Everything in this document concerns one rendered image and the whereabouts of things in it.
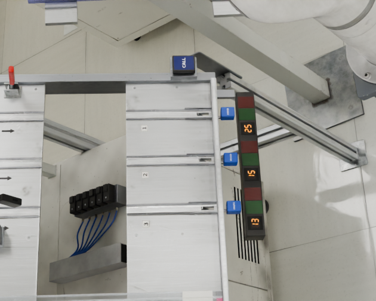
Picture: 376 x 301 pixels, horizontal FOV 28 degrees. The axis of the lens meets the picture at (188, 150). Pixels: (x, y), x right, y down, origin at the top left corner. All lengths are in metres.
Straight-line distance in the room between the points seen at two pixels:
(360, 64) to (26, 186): 0.73
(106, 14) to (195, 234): 1.45
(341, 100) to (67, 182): 0.87
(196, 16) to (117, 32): 1.07
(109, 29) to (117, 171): 1.07
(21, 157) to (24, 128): 0.07
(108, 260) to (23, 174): 0.36
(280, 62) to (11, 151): 0.87
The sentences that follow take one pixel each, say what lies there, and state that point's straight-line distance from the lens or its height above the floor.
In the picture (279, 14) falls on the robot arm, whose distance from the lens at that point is 1.21.
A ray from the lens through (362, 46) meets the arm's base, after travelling 1.40.
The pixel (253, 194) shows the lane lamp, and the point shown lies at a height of 0.66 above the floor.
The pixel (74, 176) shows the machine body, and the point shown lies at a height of 0.62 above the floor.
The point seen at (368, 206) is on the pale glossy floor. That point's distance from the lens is 2.23.
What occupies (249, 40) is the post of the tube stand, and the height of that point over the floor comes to 0.45.
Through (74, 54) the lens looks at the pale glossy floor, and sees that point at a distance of 3.36.
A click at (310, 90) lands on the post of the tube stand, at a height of 0.10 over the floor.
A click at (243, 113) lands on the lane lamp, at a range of 1.69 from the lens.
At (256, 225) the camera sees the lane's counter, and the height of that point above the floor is 0.66.
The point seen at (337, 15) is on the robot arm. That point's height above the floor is 0.93.
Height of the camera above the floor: 1.92
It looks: 46 degrees down
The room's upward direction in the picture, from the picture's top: 66 degrees counter-clockwise
